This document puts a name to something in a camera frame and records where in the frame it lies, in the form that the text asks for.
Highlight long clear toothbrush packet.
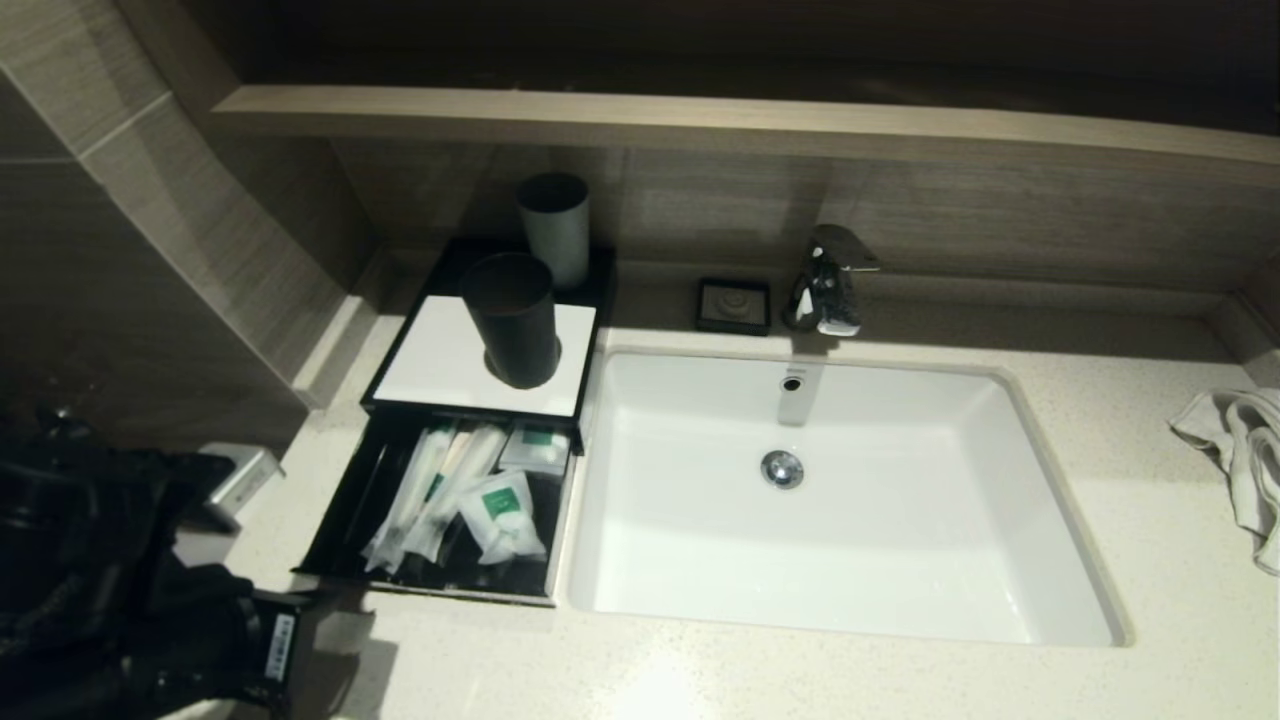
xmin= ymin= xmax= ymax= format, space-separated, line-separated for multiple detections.
xmin=402 ymin=424 xmax=509 ymax=565

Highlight small green-label sachet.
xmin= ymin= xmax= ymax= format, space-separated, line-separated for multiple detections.
xmin=458 ymin=470 xmax=549 ymax=567

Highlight black amenity tray box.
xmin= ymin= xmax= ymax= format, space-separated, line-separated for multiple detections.
xmin=292 ymin=405 xmax=583 ymax=609

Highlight black square soap dish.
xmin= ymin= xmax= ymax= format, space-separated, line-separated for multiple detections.
xmin=696 ymin=279 xmax=772 ymax=337

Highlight comb packet with green label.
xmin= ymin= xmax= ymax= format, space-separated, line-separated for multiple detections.
xmin=432 ymin=432 xmax=473 ymax=501

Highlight chrome drain stopper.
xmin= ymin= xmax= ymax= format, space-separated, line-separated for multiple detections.
xmin=760 ymin=450 xmax=805 ymax=491

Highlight large square green-label sachet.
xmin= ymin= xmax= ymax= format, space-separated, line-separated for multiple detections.
xmin=498 ymin=424 xmax=573 ymax=477

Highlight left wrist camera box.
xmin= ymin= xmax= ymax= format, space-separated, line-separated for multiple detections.
xmin=205 ymin=443 xmax=287 ymax=523

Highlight grey cup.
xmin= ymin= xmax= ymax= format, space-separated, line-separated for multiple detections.
xmin=517 ymin=175 xmax=591 ymax=291

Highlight white sink basin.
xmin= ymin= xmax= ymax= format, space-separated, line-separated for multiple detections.
xmin=568 ymin=345 xmax=1133 ymax=646

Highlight black cup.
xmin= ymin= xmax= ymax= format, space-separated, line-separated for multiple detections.
xmin=460 ymin=253 xmax=563 ymax=391

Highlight green-band toothbrush packet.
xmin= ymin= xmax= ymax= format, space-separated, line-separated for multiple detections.
xmin=362 ymin=425 xmax=457 ymax=577

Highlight wooden wall shelf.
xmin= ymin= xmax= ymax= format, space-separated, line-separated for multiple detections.
xmin=218 ymin=88 xmax=1280 ymax=171

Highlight white towel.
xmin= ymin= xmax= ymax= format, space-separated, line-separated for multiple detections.
xmin=1166 ymin=388 xmax=1280 ymax=576

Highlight chrome faucet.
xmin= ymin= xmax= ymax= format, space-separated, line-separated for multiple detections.
xmin=782 ymin=226 xmax=881 ymax=338

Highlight white ribbed tray insert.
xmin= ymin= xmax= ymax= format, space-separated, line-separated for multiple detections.
xmin=372 ymin=296 xmax=598 ymax=418

